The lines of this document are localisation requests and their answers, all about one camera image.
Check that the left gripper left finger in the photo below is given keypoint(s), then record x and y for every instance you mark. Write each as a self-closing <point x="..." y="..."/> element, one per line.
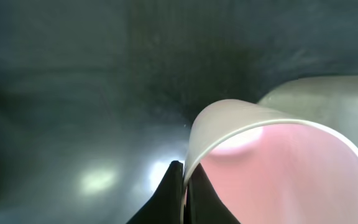
<point x="169" y="199"/>

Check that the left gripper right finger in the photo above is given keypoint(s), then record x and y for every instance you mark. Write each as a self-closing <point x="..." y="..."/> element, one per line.
<point x="204" y="202"/>

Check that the pink cup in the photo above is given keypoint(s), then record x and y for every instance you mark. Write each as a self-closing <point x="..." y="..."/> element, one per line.
<point x="291" y="171"/>

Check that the white cup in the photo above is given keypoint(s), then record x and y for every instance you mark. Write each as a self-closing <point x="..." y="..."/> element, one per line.
<point x="337" y="99"/>

